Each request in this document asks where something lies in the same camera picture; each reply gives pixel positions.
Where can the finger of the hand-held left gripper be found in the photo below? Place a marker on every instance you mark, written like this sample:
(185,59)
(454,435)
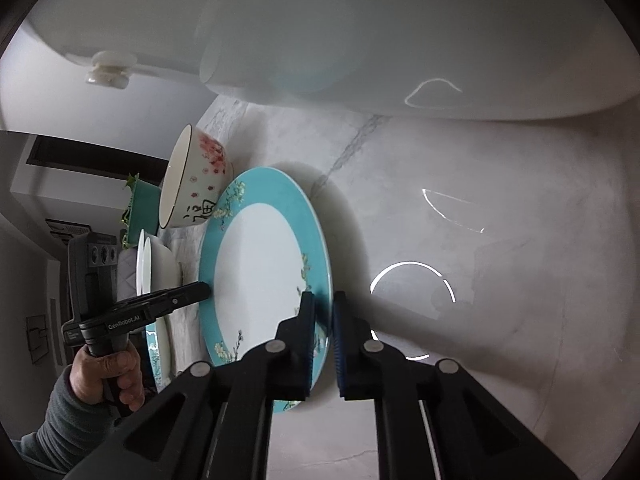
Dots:
(175,299)

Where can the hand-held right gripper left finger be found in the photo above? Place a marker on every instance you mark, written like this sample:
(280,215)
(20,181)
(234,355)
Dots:
(306,320)

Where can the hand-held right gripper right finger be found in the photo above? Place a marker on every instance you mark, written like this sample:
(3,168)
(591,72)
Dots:
(342,345)

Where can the white bowls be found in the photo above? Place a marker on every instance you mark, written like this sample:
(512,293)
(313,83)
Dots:
(162,270)

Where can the teal rimmed floral plate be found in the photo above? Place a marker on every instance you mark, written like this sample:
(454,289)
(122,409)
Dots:
(260,260)
(152,355)

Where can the person's left forearm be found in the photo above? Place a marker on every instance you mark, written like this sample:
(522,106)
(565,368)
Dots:
(55,425)

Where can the person's left hand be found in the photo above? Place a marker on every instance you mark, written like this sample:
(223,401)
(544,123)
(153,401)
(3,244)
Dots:
(92,375)

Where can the white quilted chair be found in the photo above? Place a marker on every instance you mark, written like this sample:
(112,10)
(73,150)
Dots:
(126,272)

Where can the green plastic basin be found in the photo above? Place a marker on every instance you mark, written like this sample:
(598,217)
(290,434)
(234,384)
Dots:
(142,210)

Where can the green leafy vegetables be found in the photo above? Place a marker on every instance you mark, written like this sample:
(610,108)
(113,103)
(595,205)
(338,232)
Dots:
(131,182)

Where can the white bowl with red flowers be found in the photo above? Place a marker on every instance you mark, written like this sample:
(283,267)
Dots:
(197,180)

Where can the wall picture frames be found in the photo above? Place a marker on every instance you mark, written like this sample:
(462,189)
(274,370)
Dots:
(65,230)

